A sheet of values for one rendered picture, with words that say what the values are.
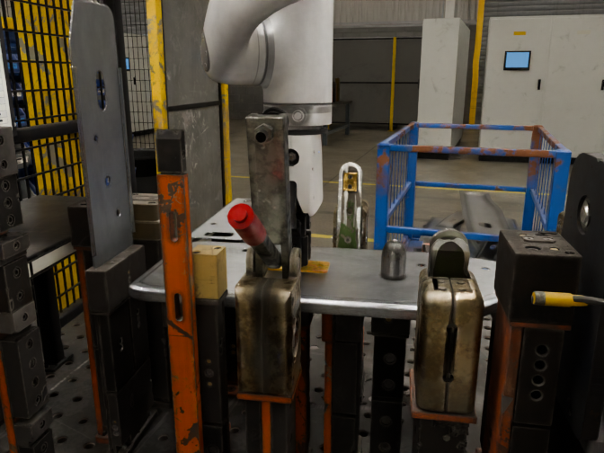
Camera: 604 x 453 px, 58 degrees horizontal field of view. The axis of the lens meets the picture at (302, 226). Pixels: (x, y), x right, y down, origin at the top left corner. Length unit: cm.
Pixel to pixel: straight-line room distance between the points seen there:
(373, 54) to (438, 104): 442
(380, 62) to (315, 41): 1195
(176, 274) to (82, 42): 33
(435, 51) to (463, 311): 802
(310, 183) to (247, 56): 16
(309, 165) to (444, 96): 782
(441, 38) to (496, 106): 125
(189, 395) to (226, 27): 40
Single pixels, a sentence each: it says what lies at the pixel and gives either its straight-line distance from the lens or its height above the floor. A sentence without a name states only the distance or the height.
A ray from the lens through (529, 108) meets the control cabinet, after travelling 852.
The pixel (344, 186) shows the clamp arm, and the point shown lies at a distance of 85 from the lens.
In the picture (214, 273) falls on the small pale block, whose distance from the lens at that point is 60.
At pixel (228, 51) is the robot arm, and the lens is 60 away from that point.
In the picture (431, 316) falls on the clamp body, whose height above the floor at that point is 105.
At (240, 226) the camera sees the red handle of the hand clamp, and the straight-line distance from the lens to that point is 44.
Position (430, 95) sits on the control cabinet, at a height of 93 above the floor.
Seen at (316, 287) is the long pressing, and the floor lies 100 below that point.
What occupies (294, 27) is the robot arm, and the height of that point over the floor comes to 130.
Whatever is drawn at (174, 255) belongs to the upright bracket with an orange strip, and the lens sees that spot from 59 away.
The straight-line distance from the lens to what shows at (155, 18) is 328.
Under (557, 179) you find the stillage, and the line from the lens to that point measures 250.
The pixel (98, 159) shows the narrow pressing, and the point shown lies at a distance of 78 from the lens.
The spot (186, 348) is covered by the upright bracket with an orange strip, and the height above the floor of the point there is 96.
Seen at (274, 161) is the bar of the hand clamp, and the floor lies 117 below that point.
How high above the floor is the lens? 125
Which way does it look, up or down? 16 degrees down
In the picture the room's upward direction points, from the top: straight up
